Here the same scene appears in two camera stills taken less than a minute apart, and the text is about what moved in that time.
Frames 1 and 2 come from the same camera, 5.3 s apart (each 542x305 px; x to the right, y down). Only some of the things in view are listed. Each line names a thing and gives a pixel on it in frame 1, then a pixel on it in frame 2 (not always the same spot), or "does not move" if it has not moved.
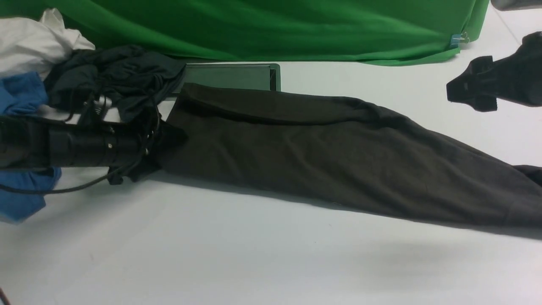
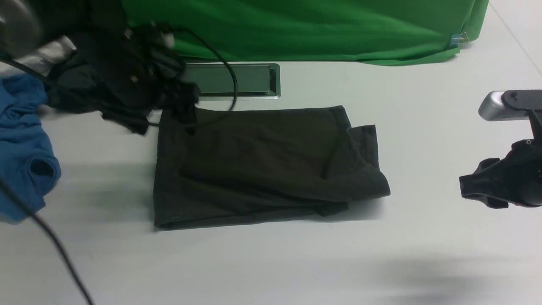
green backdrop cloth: (382, 32) does not move
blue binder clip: (456, 39) does not move
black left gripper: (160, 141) -> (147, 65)
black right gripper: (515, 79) -> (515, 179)
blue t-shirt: (22, 190) does not move
